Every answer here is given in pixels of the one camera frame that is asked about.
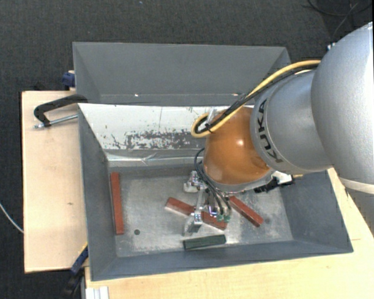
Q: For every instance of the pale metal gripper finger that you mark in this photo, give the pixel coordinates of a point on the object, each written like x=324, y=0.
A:
x=192, y=180
x=195, y=219

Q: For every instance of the red-brown flat block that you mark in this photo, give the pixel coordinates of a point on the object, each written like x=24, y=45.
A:
x=117, y=203
x=247, y=211
x=180, y=206

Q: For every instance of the dark green flat block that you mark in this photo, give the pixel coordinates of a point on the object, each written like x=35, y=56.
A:
x=204, y=242

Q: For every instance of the grey metal bin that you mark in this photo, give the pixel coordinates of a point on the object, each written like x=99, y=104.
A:
x=152, y=208

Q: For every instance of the pale wood board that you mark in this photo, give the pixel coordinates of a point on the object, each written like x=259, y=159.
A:
x=50, y=187

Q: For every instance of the black cylinder on white bracket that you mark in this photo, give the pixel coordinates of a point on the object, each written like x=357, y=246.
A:
x=280, y=178

